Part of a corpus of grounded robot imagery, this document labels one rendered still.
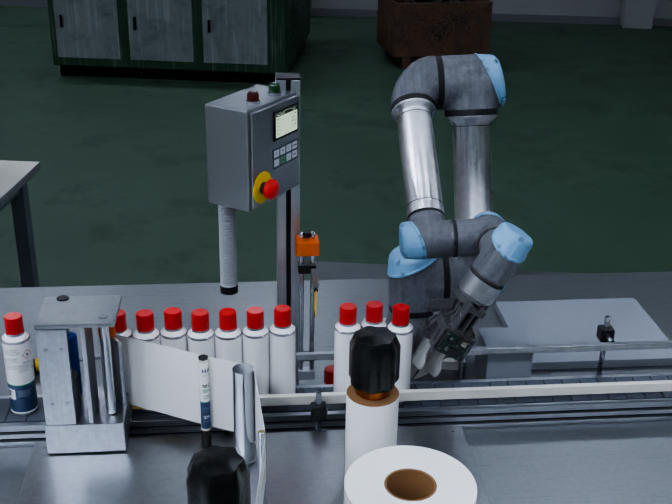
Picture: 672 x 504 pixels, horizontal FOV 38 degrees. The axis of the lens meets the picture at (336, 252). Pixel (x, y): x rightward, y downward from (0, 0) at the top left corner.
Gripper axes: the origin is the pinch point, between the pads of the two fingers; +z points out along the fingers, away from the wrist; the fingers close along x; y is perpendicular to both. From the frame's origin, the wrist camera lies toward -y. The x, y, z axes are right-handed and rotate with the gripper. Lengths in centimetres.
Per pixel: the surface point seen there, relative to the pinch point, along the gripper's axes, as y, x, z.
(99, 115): -513, -67, 147
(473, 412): 6.1, 12.7, 0.2
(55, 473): 21, -56, 38
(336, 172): -385, 68, 70
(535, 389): 5.1, 21.4, -9.7
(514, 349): -2.7, 16.8, -12.5
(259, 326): 2.3, -33.1, 4.9
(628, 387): 5.2, 38.2, -18.9
